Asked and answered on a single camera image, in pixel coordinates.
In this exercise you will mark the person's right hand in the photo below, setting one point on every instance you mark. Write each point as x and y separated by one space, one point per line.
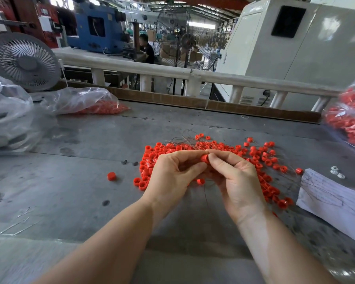
239 186

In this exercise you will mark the person's left hand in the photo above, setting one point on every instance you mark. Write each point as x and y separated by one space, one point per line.
168 183

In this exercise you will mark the pile of red plastic rings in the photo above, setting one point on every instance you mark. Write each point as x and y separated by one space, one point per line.
269 159

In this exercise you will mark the person's right forearm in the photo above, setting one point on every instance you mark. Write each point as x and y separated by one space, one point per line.
290 251

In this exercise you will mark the person's left forearm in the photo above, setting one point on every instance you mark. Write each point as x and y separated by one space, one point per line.
106 248

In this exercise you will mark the brown wooden board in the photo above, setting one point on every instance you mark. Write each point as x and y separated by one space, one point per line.
174 101

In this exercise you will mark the small clear plastic piece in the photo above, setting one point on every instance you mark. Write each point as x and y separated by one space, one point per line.
334 169
341 175

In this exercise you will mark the white paper sheet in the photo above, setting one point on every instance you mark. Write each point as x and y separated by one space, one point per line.
334 205

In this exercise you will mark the white metal railing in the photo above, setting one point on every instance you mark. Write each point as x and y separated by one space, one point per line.
148 66

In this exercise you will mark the clear bag with red pieces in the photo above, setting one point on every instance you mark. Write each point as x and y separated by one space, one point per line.
80 101

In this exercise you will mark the large clear bag red pieces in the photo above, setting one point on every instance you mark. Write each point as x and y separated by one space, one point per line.
348 118

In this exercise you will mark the blue industrial machine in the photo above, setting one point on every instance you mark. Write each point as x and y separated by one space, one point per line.
108 37

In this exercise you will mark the large grey machine cabinet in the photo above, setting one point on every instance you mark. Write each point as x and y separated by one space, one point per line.
326 47

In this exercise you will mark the crumpled clear plastic bag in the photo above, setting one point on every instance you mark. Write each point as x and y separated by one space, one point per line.
6 115

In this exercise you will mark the white desk fan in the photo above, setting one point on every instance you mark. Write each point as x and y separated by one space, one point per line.
25 62

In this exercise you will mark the red industrial machine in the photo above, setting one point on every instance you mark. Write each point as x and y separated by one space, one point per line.
25 17

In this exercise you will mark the black pedestal fan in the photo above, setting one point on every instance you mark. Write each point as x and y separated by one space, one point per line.
187 41

